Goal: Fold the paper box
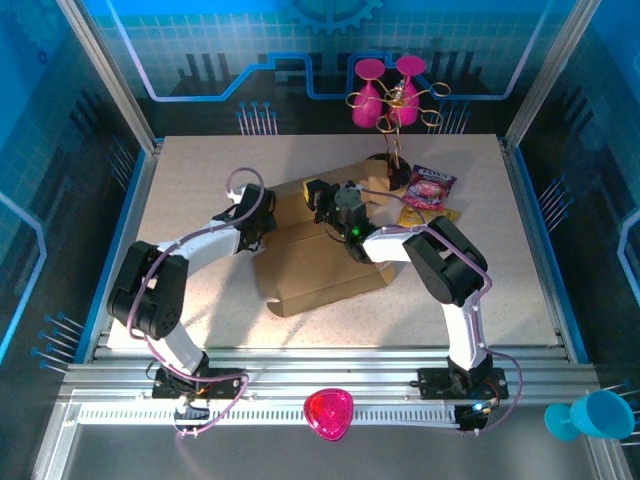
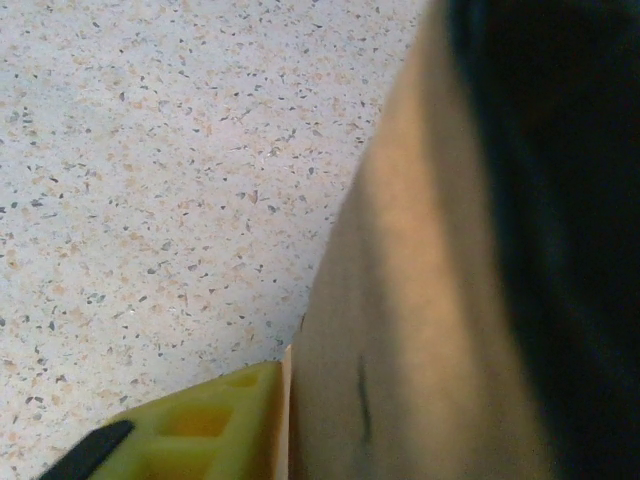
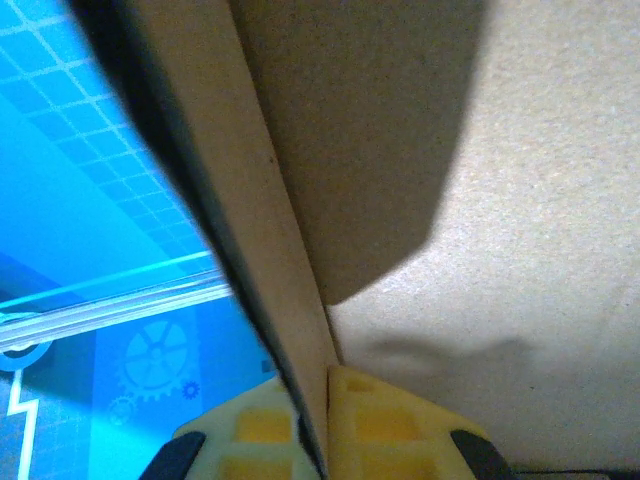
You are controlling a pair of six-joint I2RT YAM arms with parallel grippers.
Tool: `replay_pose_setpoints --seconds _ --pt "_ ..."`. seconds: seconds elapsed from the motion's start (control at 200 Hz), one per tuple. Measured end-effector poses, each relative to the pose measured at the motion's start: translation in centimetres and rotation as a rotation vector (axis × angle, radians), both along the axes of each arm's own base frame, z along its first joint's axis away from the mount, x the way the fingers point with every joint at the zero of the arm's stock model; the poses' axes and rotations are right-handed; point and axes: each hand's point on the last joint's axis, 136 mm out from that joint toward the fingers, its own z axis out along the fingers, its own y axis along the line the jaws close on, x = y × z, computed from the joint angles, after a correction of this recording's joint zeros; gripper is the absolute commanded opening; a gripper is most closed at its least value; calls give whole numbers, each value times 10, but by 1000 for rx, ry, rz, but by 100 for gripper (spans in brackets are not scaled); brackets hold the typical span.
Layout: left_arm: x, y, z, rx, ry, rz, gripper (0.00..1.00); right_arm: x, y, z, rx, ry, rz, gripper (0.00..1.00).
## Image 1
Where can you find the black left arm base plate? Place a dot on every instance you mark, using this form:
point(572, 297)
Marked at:
point(225, 387)

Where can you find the black controller box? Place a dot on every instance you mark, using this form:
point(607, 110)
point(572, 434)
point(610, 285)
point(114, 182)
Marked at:
point(472, 417)
point(192, 412)

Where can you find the pink heart-shaped bowl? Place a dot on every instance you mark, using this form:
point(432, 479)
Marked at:
point(327, 412)

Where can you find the aluminium cell frame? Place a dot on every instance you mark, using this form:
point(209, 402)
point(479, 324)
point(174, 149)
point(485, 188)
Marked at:
point(325, 372)

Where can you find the blue plastic goblet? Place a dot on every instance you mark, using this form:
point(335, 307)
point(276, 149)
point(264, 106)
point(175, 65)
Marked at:
point(602, 415)

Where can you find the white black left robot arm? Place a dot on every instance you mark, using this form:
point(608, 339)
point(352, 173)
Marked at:
point(200, 245)

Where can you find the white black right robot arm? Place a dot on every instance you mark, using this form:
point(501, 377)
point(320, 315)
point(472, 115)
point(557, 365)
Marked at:
point(465, 330)

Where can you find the pink candy bag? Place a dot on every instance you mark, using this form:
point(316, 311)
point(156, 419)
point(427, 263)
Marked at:
point(430, 187)

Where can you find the yellow snack bag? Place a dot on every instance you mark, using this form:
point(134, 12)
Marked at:
point(440, 216)

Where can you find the brown cardboard paper box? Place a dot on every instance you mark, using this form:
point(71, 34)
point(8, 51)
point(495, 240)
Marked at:
point(310, 275)

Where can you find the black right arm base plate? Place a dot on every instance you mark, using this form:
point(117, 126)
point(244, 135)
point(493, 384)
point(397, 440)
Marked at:
point(435, 385)

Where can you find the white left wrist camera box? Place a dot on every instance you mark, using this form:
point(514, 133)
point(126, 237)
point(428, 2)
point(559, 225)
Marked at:
point(238, 192)

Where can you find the pink plastic goblet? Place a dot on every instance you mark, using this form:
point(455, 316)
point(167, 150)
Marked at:
point(407, 107)
point(365, 107)

